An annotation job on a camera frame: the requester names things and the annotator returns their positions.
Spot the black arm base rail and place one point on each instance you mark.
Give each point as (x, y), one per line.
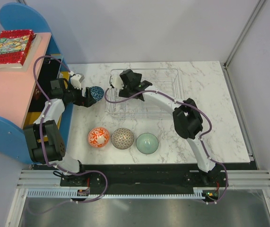
(144, 179)

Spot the yellow book on shelf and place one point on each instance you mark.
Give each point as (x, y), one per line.
(65, 120)

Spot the red illustrated book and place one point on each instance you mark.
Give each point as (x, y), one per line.
(14, 47)

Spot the black book on shelf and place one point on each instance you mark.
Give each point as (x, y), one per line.
(49, 71)

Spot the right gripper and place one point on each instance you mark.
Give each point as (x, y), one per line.
(123, 92)

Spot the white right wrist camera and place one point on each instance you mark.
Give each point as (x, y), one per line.
(116, 82)

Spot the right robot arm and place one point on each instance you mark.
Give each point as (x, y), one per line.
(187, 118)

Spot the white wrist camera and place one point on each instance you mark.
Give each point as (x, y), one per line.
(76, 80)
(116, 82)

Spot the clear wire dish rack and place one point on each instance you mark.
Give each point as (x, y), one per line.
(165, 80)

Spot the beige book under red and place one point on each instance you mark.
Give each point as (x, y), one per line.
(32, 50)

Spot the blue pink bookshelf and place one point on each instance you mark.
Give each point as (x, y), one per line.
(16, 88)

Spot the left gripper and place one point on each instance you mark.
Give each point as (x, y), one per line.
(86, 101)

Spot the blue patterned bowl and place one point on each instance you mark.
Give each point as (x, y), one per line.
(97, 93)

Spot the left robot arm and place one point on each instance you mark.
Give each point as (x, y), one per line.
(43, 138)

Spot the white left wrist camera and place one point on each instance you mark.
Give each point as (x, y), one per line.
(76, 80)

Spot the brown patterned bowl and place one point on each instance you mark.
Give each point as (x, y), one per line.
(122, 138)

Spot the pale green bowl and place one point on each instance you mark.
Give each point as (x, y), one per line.
(147, 143)

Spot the white cable duct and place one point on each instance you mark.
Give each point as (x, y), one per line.
(82, 193)

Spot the orange floral bowl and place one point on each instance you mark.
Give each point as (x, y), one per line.
(98, 137)

